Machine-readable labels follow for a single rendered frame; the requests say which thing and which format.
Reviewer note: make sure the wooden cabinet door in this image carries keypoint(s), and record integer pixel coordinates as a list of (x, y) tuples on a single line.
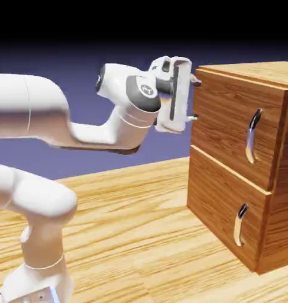
[(219, 208), (228, 127)]

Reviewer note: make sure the wooden cabinet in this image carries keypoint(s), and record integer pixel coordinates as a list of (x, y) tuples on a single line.
[(279, 165)]

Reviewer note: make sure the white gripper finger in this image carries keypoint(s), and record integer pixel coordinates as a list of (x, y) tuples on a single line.
[(195, 80), (192, 117)]

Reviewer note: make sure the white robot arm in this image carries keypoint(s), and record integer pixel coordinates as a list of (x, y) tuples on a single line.
[(39, 99)]

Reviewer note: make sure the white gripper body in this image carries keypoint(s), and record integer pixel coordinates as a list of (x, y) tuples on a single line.
[(180, 94)]

